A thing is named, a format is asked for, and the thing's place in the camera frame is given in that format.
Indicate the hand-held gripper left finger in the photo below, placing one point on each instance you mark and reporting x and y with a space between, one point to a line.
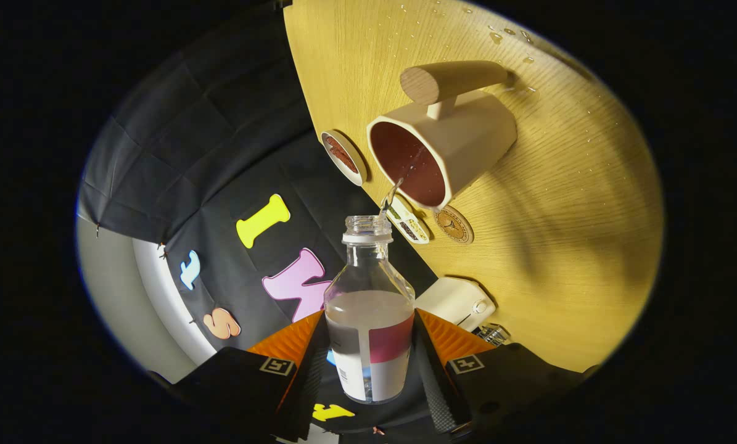
309 382

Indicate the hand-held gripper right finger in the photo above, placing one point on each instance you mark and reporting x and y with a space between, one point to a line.
433 382

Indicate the clear plastic juice bottle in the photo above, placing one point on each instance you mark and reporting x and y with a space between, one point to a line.
368 320

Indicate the round wooden coaster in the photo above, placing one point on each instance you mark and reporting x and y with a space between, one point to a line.
454 225

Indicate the white toaster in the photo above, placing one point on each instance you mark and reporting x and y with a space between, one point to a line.
448 302

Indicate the white divided condiment dish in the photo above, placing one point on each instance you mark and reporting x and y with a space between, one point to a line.
405 219

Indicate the wooden table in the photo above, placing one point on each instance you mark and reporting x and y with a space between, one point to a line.
559 216

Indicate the white round plate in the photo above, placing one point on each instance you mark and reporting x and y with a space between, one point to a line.
359 166

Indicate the red meat piece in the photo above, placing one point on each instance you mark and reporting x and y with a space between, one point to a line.
340 154

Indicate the black backdrop cloth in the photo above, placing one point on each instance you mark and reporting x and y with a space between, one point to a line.
220 154

